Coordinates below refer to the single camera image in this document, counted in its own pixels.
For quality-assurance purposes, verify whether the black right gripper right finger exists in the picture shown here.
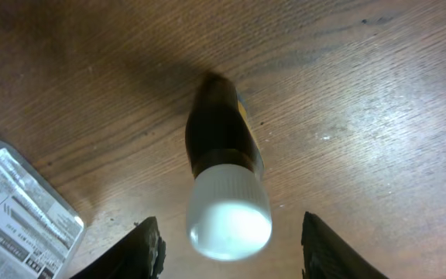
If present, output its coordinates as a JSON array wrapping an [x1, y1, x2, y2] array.
[[301, 212, 388, 279]]

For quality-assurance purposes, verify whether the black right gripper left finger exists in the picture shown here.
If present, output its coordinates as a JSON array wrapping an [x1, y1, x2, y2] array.
[[71, 216, 166, 279]]

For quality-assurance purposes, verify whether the dark bottle white cap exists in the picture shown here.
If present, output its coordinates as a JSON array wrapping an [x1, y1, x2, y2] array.
[[185, 73, 273, 261]]

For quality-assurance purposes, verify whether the clear plastic container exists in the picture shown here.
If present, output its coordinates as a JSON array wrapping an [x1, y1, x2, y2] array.
[[0, 140, 85, 279]]

